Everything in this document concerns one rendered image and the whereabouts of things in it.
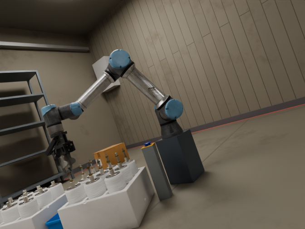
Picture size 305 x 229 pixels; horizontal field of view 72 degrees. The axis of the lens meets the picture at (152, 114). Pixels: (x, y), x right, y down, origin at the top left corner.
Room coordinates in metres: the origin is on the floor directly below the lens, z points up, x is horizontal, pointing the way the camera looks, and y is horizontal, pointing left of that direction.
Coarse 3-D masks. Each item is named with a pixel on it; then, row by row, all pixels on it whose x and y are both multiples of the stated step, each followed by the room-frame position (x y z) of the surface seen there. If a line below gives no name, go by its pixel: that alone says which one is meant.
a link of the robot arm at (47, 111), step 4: (44, 108) 1.08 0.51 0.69; (48, 108) 1.08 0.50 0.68; (52, 108) 1.09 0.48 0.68; (56, 108) 1.10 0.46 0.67; (44, 112) 1.08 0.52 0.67; (48, 112) 1.08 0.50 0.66; (52, 112) 1.08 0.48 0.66; (56, 112) 1.09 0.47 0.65; (44, 116) 1.08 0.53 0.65; (48, 116) 1.08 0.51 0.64; (52, 116) 1.08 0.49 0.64; (56, 116) 1.09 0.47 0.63; (44, 120) 1.09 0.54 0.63; (48, 120) 1.08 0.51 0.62; (52, 120) 1.08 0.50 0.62; (56, 120) 1.09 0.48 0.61; (60, 120) 1.12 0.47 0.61; (48, 124) 1.08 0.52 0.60; (52, 124) 1.08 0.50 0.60
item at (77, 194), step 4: (80, 184) 1.12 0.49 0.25; (76, 188) 1.08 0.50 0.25; (80, 188) 1.10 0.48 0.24; (68, 192) 1.07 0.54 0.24; (72, 192) 1.07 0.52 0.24; (76, 192) 1.08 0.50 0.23; (80, 192) 1.09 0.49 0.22; (84, 192) 1.12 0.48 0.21; (68, 196) 1.08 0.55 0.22; (72, 196) 1.07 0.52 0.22; (76, 196) 1.08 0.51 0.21; (80, 196) 1.09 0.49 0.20; (84, 196) 1.10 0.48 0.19; (68, 200) 1.08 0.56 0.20; (72, 200) 1.07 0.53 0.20; (76, 200) 1.07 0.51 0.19; (80, 200) 1.08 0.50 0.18
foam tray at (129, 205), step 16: (144, 176) 1.28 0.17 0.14; (128, 192) 1.00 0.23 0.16; (144, 192) 1.19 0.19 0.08; (64, 208) 1.05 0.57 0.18; (80, 208) 1.03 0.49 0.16; (96, 208) 1.02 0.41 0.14; (112, 208) 1.00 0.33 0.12; (128, 208) 0.98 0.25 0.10; (144, 208) 1.11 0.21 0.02; (64, 224) 1.06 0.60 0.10; (80, 224) 1.04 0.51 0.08; (96, 224) 1.02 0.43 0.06; (112, 224) 1.01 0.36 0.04; (128, 224) 0.99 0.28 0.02
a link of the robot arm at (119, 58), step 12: (108, 60) 1.20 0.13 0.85; (120, 60) 1.16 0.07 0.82; (120, 72) 1.20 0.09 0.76; (132, 72) 1.20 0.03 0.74; (144, 84) 1.21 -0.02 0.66; (156, 96) 1.23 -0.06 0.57; (168, 96) 1.24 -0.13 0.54; (156, 108) 1.26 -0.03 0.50; (168, 108) 1.21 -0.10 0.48; (180, 108) 1.23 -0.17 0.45
